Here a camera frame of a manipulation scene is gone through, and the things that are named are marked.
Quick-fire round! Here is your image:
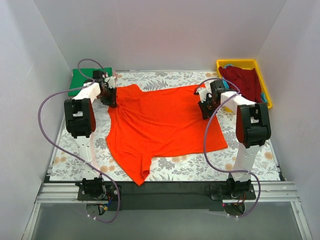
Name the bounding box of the orange t shirt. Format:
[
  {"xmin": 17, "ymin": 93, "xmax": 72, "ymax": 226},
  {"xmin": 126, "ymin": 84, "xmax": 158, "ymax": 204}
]
[{"xmin": 106, "ymin": 83, "xmax": 229, "ymax": 187}]

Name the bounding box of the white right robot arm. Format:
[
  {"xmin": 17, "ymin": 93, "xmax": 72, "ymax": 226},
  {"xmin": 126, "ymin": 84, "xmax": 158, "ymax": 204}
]
[{"xmin": 194, "ymin": 77, "xmax": 272, "ymax": 200}]

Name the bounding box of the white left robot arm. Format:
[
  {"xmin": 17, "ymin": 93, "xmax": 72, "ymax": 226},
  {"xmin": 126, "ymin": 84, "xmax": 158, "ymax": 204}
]
[{"xmin": 64, "ymin": 69, "xmax": 117, "ymax": 200}]

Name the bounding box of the folded pink t shirt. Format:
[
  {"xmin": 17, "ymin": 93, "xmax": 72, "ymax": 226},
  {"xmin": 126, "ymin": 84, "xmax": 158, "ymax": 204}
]
[{"xmin": 112, "ymin": 70, "xmax": 118, "ymax": 81}]

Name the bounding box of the folded green t shirt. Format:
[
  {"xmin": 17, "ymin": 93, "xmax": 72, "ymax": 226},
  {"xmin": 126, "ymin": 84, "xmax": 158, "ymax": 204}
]
[{"xmin": 68, "ymin": 67, "xmax": 113, "ymax": 97}]

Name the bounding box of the dark red t shirt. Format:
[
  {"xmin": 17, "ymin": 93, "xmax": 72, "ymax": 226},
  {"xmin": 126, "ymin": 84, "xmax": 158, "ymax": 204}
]
[{"xmin": 218, "ymin": 65, "xmax": 263, "ymax": 103}]

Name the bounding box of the yellow plastic bin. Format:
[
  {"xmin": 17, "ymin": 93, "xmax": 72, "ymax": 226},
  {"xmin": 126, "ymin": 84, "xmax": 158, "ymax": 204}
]
[{"xmin": 216, "ymin": 58, "xmax": 273, "ymax": 109}]

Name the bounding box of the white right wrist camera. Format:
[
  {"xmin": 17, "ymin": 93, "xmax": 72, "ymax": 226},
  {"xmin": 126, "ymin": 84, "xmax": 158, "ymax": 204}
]
[{"xmin": 193, "ymin": 87, "xmax": 212, "ymax": 103}]

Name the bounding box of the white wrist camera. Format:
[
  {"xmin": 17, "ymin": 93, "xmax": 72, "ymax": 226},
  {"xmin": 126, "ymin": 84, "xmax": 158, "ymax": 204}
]
[
  {"xmin": 193, "ymin": 87, "xmax": 212, "ymax": 103},
  {"xmin": 102, "ymin": 73, "xmax": 116, "ymax": 89}
]

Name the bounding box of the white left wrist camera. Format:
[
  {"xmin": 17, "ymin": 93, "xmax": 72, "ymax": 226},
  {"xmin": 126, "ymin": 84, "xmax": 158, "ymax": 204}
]
[{"xmin": 102, "ymin": 73, "xmax": 116, "ymax": 89}]

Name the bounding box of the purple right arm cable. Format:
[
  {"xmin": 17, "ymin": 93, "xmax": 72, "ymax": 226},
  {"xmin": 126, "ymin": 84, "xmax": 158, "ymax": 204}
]
[{"xmin": 193, "ymin": 77, "xmax": 262, "ymax": 219}]

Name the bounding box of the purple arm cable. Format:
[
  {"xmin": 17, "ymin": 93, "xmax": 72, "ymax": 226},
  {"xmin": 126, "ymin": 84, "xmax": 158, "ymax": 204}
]
[
  {"xmin": 193, "ymin": 77, "xmax": 262, "ymax": 219},
  {"xmin": 37, "ymin": 58, "xmax": 121, "ymax": 224}
]

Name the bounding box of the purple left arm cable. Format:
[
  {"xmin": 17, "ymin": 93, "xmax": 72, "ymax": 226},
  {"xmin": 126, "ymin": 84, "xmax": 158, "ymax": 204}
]
[{"xmin": 37, "ymin": 58, "xmax": 121, "ymax": 224}]

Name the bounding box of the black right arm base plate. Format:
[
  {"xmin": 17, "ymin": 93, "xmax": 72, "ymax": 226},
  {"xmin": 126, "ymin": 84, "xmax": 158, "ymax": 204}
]
[{"xmin": 204, "ymin": 182, "xmax": 257, "ymax": 201}]

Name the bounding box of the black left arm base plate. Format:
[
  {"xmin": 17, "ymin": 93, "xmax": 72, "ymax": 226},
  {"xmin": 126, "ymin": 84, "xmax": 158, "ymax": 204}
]
[{"xmin": 76, "ymin": 183, "xmax": 122, "ymax": 201}]

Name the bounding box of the aluminium frame rail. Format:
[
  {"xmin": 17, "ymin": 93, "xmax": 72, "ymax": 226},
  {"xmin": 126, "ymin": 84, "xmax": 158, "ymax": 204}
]
[{"xmin": 23, "ymin": 181, "xmax": 312, "ymax": 240}]

